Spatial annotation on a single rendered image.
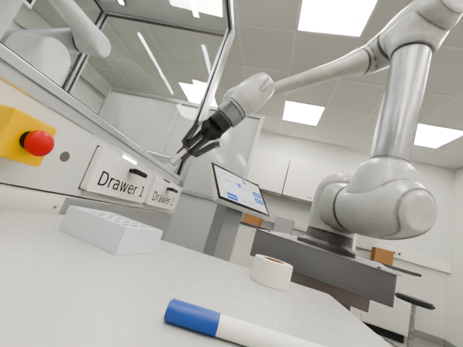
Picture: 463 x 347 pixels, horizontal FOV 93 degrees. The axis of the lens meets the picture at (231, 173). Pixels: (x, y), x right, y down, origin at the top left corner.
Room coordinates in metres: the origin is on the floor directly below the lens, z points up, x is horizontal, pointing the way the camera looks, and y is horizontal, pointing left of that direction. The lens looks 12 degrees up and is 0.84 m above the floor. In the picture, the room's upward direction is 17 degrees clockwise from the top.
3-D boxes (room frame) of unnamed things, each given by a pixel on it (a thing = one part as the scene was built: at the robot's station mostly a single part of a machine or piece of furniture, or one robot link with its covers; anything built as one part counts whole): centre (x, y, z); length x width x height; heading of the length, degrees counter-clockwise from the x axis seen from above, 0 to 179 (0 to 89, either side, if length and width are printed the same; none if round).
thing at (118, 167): (0.67, 0.30, 0.87); 0.29 x 0.02 x 0.11; 172
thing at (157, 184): (0.98, 0.26, 0.87); 0.29 x 0.02 x 0.11; 172
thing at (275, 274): (0.43, -0.12, 0.78); 0.07 x 0.07 x 0.04
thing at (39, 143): (0.34, 0.30, 0.88); 0.04 x 0.03 x 0.04; 172
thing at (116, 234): (0.38, 0.16, 0.78); 0.12 x 0.08 x 0.04; 67
